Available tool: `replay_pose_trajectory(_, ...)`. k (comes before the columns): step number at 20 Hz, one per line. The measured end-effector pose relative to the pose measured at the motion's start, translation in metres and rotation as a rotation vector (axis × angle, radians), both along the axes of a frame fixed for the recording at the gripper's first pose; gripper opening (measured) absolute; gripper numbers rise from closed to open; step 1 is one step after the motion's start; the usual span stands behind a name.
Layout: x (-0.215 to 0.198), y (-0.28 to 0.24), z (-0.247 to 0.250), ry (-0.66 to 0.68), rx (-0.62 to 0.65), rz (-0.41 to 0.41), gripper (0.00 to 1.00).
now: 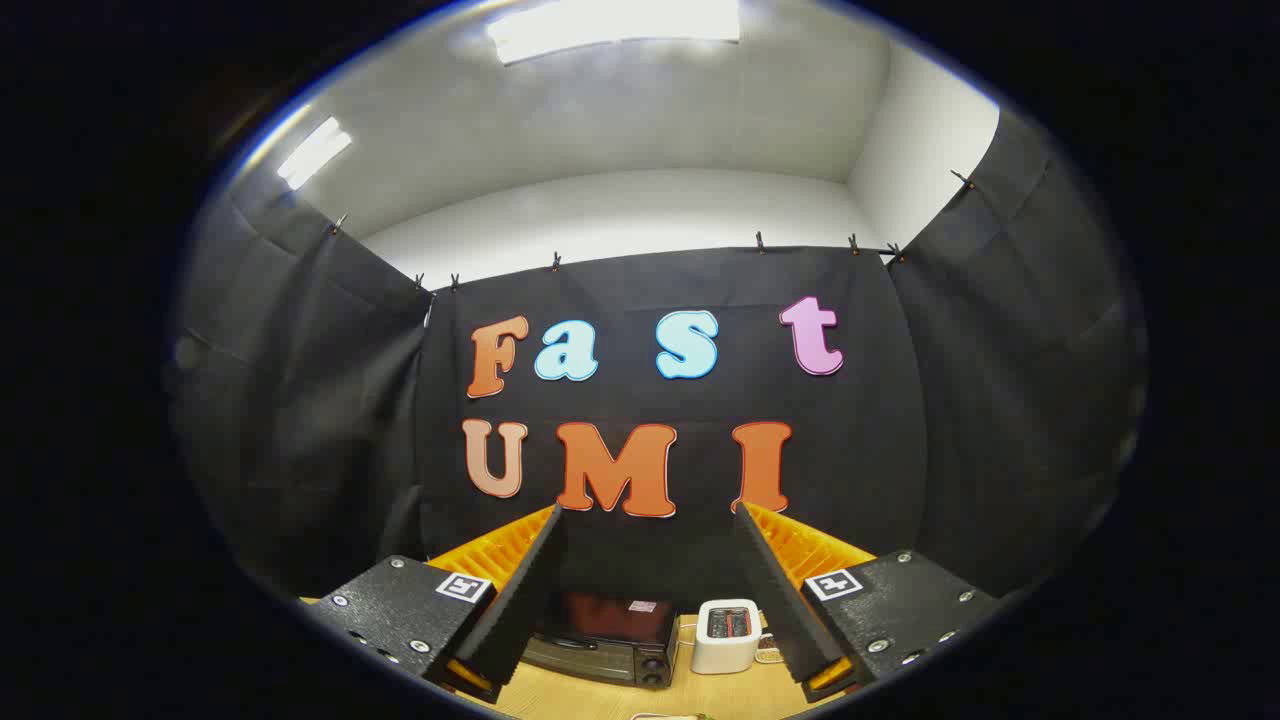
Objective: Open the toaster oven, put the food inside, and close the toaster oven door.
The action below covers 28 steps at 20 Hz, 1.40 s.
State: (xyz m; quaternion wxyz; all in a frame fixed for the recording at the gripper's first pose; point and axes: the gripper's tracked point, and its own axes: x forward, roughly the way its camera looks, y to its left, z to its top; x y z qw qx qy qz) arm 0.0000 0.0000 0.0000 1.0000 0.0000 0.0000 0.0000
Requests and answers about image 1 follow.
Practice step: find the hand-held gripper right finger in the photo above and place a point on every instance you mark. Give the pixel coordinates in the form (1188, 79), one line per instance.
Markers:
(775, 590)

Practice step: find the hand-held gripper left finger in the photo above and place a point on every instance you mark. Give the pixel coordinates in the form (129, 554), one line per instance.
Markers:
(530, 590)

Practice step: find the black toaster oven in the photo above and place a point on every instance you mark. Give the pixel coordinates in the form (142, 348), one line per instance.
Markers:
(600, 640)

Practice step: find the white slot toaster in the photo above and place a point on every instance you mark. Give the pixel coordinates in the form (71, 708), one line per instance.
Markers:
(725, 645)

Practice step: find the white divided dish with beans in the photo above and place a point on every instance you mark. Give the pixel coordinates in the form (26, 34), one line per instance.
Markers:
(770, 652)

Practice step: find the black backdrop cloth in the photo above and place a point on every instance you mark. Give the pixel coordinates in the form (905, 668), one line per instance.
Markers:
(880, 440)

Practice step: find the row of black cloth clips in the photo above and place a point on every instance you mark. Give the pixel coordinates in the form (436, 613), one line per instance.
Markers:
(759, 241)

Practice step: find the small ceiling light panel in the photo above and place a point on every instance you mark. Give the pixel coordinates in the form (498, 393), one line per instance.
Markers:
(315, 152)

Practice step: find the large ceiling light panel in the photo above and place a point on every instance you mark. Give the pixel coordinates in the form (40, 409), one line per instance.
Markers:
(610, 25)

